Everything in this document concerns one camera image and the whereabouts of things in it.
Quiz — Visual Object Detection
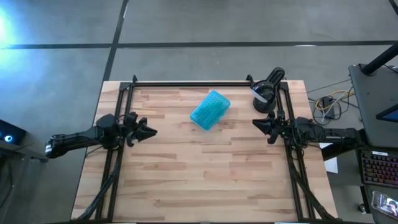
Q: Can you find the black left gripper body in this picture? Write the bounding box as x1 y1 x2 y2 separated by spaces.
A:
119 112 141 148

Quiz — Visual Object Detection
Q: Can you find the dark tablet screen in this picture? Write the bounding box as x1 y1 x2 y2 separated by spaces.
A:
375 104 398 123

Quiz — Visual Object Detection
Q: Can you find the black desk lamp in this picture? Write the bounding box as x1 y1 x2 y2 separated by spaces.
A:
246 67 285 114

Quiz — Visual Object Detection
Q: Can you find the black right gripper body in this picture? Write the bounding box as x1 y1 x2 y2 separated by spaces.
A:
271 113 296 146

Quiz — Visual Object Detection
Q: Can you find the black pole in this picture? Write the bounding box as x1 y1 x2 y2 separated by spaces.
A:
361 42 398 76

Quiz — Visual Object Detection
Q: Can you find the black power adapter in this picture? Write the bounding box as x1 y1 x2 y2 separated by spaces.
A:
321 96 336 119

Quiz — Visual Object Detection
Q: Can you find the black device with blue light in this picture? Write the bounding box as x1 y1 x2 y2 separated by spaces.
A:
0 119 27 146

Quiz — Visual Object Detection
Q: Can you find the black cable bundle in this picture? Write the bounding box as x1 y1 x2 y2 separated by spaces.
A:
74 146 123 222
287 146 334 222

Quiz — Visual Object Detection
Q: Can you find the black aluminium table frame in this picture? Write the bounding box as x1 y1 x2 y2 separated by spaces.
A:
71 74 340 223

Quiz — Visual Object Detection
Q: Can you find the translucent blue supply box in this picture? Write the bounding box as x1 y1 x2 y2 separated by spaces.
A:
189 90 231 132

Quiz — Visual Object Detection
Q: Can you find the yellow cable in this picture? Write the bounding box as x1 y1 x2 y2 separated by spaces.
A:
314 90 355 111

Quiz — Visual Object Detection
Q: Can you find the grey side desk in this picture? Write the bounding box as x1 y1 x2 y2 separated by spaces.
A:
348 63 398 149

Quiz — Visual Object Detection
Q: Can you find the white paper sheet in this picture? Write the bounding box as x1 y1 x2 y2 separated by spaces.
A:
319 142 339 174

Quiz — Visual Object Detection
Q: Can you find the backlit black keyboard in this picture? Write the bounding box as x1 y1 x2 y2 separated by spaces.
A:
359 150 398 188

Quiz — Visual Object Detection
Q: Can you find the smartphone with lit screen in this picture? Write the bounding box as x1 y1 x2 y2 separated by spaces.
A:
371 190 398 219

